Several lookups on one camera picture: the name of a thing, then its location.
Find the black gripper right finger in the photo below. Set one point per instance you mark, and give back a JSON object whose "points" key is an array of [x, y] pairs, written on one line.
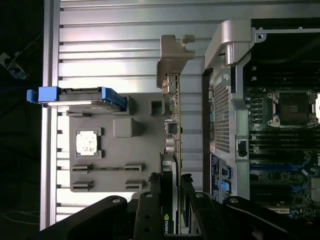
{"points": [[197, 215]]}

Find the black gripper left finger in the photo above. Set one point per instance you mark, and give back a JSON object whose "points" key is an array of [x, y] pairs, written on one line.
{"points": [[147, 215]]}

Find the green RAM stick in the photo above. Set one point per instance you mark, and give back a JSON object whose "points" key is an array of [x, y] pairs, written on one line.
{"points": [[107, 168]]}

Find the grey parts rack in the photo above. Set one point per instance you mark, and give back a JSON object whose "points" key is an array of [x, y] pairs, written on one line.
{"points": [[117, 155]]}

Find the long PCIe expansion slot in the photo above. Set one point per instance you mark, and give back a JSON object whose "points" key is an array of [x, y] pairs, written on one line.
{"points": [[275, 167], [275, 189]]}

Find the green motherboard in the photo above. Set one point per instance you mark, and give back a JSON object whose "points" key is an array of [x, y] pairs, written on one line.
{"points": [[275, 175]]}

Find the silver CPU chip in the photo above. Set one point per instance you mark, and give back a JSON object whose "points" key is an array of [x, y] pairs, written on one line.
{"points": [[86, 142]]}

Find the black grey PC case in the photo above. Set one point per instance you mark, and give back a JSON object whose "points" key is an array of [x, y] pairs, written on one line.
{"points": [[240, 120]]}

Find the hard disk with blue carrier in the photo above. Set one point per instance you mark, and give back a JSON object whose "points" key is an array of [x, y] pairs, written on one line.
{"points": [[80, 96]]}

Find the CPU socket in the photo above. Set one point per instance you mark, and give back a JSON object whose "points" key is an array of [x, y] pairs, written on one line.
{"points": [[291, 108]]}

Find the metal socket cover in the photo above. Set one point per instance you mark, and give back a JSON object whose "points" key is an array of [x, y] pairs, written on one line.
{"points": [[318, 105]]}

